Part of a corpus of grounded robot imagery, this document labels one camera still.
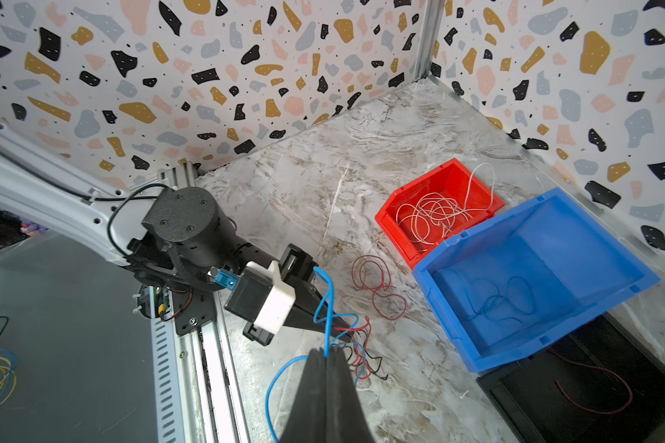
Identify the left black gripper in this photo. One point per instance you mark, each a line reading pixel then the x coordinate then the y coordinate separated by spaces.
pixel 297 269

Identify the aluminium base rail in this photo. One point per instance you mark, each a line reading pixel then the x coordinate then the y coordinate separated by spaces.
pixel 194 360

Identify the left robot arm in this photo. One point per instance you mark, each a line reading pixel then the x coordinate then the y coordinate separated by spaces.
pixel 111 221

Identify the blue plastic bin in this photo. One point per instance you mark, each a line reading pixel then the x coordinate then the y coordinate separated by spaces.
pixel 517 283

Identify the black plastic bin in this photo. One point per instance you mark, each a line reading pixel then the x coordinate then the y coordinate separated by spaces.
pixel 597 384

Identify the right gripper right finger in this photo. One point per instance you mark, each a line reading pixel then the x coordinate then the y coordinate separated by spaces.
pixel 345 420

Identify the red plastic bin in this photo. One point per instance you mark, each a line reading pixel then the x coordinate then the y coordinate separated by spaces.
pixel 444 202

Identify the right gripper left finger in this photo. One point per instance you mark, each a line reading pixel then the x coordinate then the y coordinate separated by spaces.
pixel 307 420

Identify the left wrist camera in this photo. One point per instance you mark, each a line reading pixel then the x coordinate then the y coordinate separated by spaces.
pixel 259 295

